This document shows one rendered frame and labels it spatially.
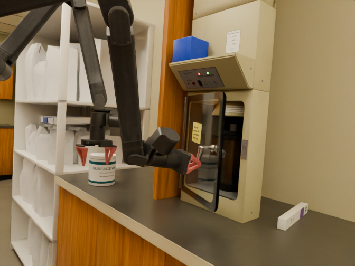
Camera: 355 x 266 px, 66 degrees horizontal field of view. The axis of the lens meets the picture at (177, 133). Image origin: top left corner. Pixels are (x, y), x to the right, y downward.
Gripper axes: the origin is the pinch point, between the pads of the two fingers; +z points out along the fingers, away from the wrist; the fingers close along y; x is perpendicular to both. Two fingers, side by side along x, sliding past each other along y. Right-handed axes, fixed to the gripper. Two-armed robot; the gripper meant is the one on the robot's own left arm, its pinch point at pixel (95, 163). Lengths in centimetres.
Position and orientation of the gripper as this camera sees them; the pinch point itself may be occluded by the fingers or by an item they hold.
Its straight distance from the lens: 111.5
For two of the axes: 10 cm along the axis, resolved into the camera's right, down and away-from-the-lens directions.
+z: -0.7, 10.0, 0.5
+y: 7.4, 0.2, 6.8
